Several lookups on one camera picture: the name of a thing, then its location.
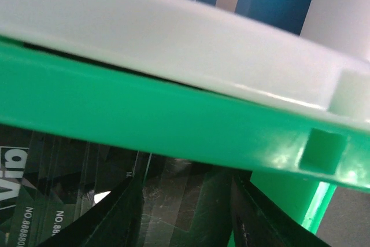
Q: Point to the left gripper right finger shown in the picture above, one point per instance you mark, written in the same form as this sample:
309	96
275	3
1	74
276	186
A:
257	221

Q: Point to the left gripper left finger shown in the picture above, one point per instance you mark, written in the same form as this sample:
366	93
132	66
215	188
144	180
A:
114	221

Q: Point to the black card stack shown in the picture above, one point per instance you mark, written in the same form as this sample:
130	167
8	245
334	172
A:
48	182

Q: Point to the white bin with blue cards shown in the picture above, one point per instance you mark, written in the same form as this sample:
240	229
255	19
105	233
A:
202	46

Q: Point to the green bin with black cards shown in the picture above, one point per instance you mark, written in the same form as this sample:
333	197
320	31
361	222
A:
77	99

